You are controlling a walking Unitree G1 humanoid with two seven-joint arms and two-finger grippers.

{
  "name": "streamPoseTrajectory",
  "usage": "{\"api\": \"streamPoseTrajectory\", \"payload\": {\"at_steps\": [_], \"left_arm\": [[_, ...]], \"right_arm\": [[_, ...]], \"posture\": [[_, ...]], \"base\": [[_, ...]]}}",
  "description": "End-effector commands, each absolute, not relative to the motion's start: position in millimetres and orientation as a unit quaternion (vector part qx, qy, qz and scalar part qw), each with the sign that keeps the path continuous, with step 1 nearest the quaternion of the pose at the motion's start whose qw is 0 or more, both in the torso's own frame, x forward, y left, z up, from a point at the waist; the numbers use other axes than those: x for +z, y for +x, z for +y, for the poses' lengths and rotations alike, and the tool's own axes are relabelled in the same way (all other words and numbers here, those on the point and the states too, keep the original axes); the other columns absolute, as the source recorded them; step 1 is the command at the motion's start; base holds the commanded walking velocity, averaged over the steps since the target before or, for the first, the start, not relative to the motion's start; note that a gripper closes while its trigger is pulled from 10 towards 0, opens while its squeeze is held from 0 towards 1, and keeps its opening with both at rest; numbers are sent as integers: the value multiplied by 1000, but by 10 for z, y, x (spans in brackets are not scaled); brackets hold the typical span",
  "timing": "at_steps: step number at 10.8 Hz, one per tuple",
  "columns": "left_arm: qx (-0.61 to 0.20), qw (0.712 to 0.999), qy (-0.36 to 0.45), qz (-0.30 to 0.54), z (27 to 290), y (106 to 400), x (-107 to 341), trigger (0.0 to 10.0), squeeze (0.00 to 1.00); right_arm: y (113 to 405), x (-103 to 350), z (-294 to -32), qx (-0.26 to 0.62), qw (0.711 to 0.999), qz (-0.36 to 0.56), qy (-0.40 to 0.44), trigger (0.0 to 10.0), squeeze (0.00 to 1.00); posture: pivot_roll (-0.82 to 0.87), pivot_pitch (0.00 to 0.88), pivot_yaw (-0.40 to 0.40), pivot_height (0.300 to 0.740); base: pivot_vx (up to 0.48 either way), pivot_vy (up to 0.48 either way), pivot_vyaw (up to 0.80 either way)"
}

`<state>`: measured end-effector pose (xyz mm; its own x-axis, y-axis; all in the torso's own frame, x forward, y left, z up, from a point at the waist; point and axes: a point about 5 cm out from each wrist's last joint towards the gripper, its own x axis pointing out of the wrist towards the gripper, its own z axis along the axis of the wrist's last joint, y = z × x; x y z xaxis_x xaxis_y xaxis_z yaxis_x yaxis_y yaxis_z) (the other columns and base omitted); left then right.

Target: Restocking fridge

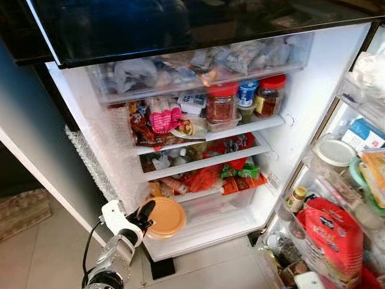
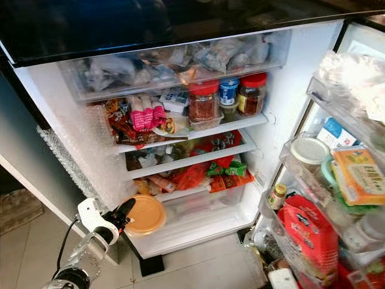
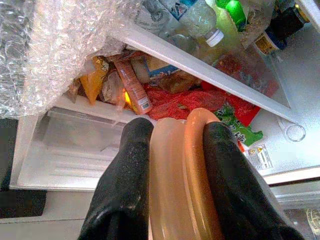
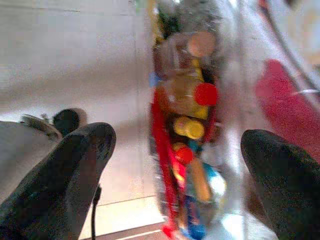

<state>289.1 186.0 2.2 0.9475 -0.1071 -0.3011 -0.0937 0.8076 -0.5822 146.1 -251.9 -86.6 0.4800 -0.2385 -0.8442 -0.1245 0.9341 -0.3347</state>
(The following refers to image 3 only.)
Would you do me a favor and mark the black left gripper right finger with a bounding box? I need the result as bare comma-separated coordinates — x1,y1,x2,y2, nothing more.
202,122,305,240

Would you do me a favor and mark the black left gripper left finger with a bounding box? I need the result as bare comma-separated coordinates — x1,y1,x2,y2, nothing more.
76,117,155,240

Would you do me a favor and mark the white fridge crisper drawer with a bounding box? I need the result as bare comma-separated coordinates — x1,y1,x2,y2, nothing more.
9,94,132,192

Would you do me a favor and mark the white fridge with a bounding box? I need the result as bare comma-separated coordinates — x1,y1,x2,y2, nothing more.
0,0,320,240

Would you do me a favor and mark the yellow warning sticker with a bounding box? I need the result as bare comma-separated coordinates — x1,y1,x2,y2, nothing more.
245,143,274,171

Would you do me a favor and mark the green snack packet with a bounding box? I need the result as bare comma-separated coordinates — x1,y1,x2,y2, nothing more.
214,103,264,149

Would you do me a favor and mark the red plastic bag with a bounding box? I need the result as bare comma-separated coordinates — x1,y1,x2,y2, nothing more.
143,83,261,127

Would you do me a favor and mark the pink tube package with barcode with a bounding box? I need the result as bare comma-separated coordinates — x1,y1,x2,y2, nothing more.
112,57,154,115

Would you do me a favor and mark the orange sauce sachet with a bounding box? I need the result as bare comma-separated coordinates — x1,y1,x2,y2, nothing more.
79,55,111,106

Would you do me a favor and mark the brown wrapped food pack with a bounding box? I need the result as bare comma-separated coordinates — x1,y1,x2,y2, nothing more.
158,71,202,95

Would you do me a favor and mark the blue and white carton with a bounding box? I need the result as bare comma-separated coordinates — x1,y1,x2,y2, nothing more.
144,55,181,79

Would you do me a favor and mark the clear bubble wrap sheet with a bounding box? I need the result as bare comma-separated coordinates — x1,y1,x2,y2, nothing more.
0,0,142,120

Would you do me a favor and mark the dark jar with blue lid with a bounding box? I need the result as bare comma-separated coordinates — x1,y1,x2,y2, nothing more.
254,4,308,55

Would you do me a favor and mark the clear bottle with white cap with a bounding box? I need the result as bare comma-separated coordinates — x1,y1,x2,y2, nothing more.
172,0,225,48

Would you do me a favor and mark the green plastic bottle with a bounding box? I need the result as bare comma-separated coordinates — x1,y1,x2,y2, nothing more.
215,0,249,33

